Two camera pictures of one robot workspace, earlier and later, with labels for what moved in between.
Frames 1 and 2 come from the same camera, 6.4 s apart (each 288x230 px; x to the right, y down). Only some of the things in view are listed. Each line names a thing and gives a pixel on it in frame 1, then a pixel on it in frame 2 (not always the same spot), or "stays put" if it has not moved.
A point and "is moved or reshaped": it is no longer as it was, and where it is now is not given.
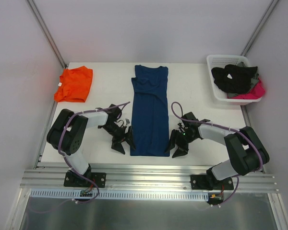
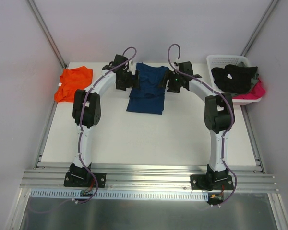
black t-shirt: (233, 78) stays put
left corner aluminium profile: (30, 2) stays put
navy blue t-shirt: (150, 135) is moved or reshaped
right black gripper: (178, 140) → (167, 80)
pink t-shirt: (257, 91) stays put
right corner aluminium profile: (270, 9) stays put
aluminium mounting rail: (145, 178) stays put
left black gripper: (121, 138) → (135, 79)
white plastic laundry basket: (216, 61) stays put
